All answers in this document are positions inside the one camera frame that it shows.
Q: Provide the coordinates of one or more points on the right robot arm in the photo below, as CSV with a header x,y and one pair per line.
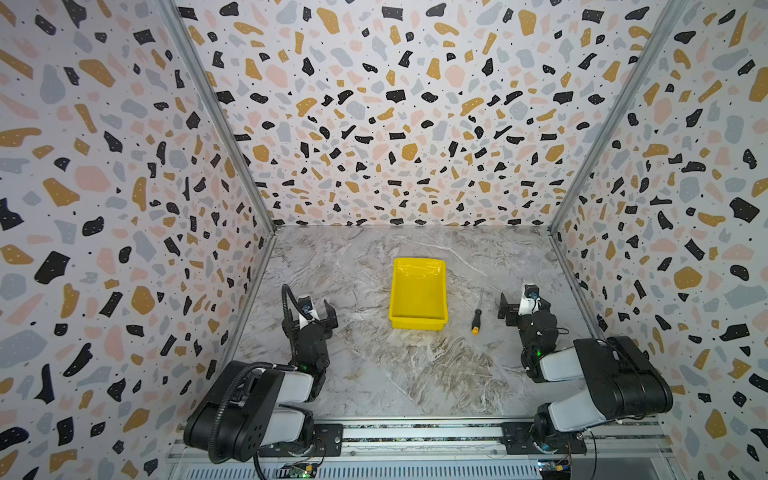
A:
x,y
619,380

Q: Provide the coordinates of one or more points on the right corner aluminium post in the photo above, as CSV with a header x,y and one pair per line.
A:
x,y
668,18

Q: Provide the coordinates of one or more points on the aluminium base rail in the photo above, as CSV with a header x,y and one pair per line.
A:
x,y
448,448

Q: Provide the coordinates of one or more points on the left corner aluminium post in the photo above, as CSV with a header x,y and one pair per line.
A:
x,y
177,31

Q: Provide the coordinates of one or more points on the corner aluminium post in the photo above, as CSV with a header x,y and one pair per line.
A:
x,y
177,31
668,18

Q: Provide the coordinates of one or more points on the yellow plastic bin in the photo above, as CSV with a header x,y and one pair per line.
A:
x,y
418,298

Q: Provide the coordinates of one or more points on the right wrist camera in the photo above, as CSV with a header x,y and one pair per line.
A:
x,y
525,303

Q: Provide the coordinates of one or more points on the black yellow-tipped screwdriver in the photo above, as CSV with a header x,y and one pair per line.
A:
x,y
477,316

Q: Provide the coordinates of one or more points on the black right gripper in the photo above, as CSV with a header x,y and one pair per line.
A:
x,y
525,317

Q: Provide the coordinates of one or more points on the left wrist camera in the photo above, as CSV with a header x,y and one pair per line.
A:
x,y
307,313

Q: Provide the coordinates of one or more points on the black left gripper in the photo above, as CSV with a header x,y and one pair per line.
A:
x,y
310,325

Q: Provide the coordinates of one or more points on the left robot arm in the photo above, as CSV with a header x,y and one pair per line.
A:
x,y
258,408

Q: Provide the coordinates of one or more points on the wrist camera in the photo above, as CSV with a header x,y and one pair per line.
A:
x,y
525,303
307,313

